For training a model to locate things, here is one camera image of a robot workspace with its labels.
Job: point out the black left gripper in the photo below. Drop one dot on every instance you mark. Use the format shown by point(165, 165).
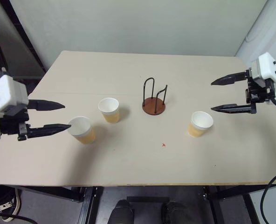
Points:
point(12, 121)

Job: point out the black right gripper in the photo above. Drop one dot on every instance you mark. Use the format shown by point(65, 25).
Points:
point(260, 92)

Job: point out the yellow white paper cup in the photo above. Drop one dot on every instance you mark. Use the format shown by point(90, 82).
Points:
point(82, 128)
point(199, 124)
point(109, 109)

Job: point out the black white sneaker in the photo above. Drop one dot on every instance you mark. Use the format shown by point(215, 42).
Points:
point(8, 205)

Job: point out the dark rounded robot foot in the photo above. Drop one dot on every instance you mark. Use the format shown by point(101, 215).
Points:
point(120, 212)

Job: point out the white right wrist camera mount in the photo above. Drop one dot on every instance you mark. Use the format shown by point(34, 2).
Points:
point(266, 66)

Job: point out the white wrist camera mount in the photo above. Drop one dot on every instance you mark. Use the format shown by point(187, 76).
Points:
point(266, 66)
point(5, 95)

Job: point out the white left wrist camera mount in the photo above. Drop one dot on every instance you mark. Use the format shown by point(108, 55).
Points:
point(5, 95)

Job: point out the black wall frame strip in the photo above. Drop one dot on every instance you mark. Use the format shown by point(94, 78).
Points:
point(23, 35)

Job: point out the black table frame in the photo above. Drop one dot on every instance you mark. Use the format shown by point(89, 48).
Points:
point(86, 203)

